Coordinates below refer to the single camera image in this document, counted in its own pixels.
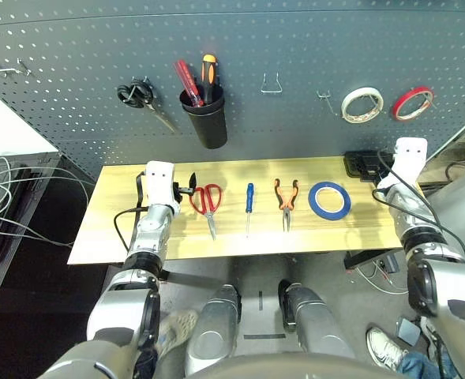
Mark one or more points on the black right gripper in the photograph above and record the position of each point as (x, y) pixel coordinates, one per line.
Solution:
(385, 175)

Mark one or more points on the blue tape roll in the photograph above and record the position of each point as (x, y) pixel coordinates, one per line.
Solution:
(313, 201)

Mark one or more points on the grey perforated pegboard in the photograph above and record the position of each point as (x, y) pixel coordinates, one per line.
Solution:
(295, 39)

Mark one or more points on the metal peg hook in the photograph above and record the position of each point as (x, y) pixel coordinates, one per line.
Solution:
(371, 102)
(145, 81)
(23, 67)
(5, 72)
(431, 100)
(327, 98)

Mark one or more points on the orange black screwdriver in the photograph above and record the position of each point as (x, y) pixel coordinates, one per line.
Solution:
(209, 75)

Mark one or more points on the light grey cover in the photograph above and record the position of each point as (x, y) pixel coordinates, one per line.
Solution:
(461, 221)

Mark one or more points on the grey foot pedal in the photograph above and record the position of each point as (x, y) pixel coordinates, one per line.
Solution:
(409, 331)

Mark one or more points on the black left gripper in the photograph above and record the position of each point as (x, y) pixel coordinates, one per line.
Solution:
(182, 190)

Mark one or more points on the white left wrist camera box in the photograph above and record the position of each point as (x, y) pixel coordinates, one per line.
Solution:
(159, 181)

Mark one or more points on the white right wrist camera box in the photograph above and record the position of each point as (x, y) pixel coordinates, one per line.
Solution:
(409, 154)

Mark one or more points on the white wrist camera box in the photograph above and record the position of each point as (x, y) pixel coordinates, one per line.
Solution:
(409, 154)
(159, 181)

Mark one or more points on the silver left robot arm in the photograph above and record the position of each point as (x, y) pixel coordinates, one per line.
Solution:
(153, 227)

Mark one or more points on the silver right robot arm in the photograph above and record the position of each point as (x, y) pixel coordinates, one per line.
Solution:
(409, 213)

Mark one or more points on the grey sneaker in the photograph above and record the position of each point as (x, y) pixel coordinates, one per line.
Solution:
(177, 327)

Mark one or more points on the silver left robot leg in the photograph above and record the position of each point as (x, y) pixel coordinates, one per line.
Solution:
(212, 327)

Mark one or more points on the orange black needle-nose pliers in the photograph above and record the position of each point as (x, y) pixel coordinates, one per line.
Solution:
(286, 205)

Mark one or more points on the black plastic case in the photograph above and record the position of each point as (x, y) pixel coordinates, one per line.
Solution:
(356, 162)

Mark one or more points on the grey robot torso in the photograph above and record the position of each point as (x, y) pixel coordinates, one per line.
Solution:
(295, 369)

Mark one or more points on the black cup holder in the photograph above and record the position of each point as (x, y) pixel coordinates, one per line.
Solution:
(210, 126)

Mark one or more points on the silver robot leg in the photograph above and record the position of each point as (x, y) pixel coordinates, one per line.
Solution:
(212, 327)
(315, 320)

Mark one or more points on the white sneaker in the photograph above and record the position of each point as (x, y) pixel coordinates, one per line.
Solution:
(384, 349)

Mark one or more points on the black storage rack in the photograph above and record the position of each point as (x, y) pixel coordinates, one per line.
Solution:
(3, 245)

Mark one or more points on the red tape roll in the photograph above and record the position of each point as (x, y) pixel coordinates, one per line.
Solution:
(398, 104)

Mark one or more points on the silver right robot leg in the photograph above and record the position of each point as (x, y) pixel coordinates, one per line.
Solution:
(315, 320)

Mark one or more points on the white tape roll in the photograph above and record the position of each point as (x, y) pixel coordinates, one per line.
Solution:
(344, 107)

